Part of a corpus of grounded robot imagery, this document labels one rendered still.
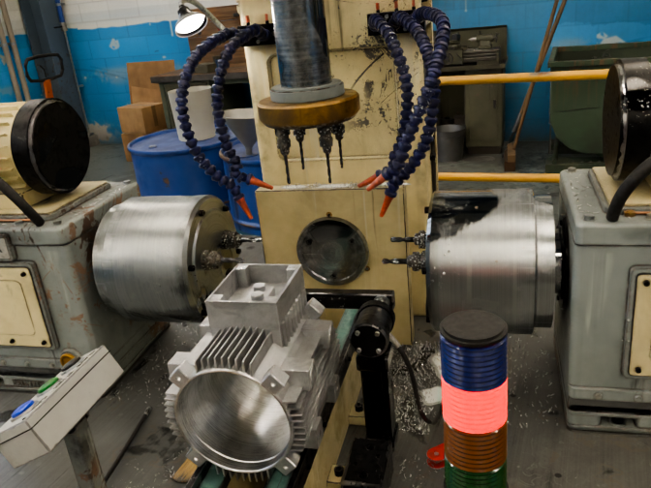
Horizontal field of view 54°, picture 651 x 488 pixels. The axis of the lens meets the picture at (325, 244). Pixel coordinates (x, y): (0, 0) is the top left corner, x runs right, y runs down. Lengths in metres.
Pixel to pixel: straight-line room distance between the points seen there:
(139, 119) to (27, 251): 5.65
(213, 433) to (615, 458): 0.61
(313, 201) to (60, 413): 0.64
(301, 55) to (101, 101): 7.18
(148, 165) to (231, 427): 2.35
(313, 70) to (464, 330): 0.64
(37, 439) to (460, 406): 0.50
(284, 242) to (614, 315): 0.64
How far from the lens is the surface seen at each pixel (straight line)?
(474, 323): 0.60
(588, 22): 6.12
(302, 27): 1.10
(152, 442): 1.22
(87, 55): 8.21
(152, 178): 3.19
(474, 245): 1.04
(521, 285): 1.04
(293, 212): 1.29
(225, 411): 0.96
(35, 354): 1.43
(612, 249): 1.02
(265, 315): 0.84
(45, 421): 0.86
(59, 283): 1.30
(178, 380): 0.84
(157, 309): 1.24
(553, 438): 1.15
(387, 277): 1.30
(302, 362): 0.83
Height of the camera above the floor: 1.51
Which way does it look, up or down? 22 degrees down
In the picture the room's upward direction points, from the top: 6 degrees counter-clockwise
